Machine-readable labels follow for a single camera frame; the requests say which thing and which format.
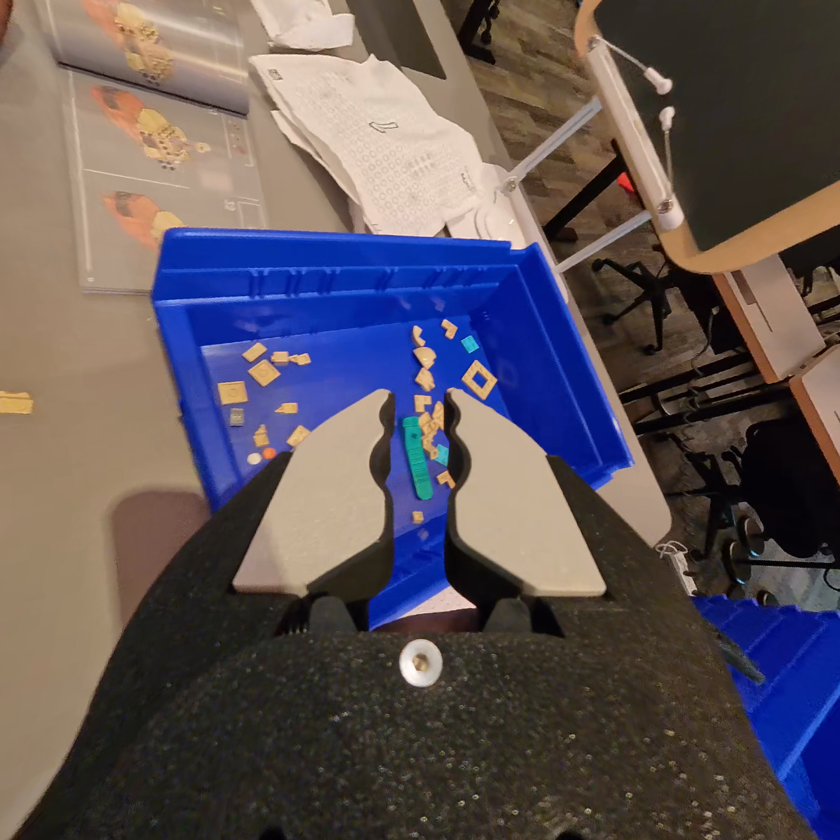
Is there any brick instruction booklet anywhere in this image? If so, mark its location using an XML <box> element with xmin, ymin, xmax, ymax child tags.
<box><xmin>33</xmin><ymin>0</ymin><xmax>271</xmax><ymax>294</ymax></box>

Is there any printed white paper bag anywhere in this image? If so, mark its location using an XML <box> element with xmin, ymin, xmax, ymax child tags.
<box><xmin>249</xmin><ymin>52</ymin><xmax>488</xmax><ymax>236</ymax></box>

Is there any dark wood-edged table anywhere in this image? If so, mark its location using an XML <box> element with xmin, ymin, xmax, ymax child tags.
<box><xmin>574</xmin><ymin>0</ymin><xmax>840</xmax><ymax>274</ymax></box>

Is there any white wood-edged cabinet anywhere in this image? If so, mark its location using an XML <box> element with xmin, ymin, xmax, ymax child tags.
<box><xmin>714</xmin><ymin>255</ymin><xmax>840</xmax><ymax>480</ymax></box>

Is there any blue plastic bin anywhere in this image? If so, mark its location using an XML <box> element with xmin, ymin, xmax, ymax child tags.
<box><xmin>694</xmin><ymin>592</ymin><xmax>840</xmax><ymax>840</ymax></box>
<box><xmin>151</xmin><ymin>226</ymin><xmax>635</xmax><ymax>631</ymax></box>

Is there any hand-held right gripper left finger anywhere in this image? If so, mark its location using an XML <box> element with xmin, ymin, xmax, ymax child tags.
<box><xmin>231</xmin><ymin>388</ymin><xmax>397</xmax><ymax>631</ymax></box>

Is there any white power strip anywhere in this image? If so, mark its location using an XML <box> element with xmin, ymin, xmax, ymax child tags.
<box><xmin>655</xmin><ymin>541</ymin><xmax>698</xmax><ymax>593</ymax></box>

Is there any pile of tan brick pieces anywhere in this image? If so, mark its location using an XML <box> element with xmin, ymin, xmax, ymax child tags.
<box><xmin>217</xmin><ymin>318</ymin><xmax>500</xmax><ymax>526</ymax></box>

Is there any teal brick separator tool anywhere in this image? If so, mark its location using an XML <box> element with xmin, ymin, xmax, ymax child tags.
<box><xmin>402</xmin><ymin>416</ymin><xmax>435</xmax><ymax>501</ymax></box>

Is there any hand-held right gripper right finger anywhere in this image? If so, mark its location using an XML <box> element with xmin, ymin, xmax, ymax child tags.
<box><xmin>445</xmin><ymin>387</ymin><xmax>608</xmax><ymax>632</ymax></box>

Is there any plain white paper bag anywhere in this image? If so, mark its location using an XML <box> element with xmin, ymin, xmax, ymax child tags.
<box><xmin>249</xmin><ymin>0</ymin><xmax>356</xmax><ymax>51</ymax></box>

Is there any white table frame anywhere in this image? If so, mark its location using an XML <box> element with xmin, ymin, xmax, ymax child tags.
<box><xmin>504</xmin><ymin>36</ymin><xmax>687</xmax><ymax>274</ymax></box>

